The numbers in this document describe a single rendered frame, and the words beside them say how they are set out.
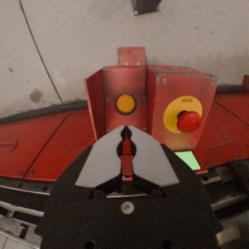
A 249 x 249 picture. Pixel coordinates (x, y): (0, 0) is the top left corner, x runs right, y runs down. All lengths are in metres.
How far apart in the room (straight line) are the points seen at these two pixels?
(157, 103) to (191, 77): 0.06
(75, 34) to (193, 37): 0.88
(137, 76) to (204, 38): 0.95
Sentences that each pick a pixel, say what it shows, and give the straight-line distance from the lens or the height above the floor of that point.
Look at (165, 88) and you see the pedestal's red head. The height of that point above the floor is 0.78.
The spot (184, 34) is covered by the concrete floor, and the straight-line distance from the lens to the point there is 1.06.
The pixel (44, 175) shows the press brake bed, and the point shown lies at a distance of 0.49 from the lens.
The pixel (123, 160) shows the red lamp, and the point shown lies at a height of 0.80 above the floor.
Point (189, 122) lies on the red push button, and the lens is 0.19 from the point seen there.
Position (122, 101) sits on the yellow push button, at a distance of 0.24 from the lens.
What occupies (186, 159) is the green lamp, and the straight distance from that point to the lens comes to 0.25.
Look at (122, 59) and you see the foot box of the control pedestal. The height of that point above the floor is 0.12.
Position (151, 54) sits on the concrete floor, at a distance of 0.97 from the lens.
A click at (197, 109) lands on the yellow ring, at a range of 0.22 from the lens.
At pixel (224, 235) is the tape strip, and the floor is 0.94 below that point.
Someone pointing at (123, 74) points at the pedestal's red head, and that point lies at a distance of 0.24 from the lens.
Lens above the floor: 0.95
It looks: 57 degrees down
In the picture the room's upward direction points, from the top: 180 degrees clockwise
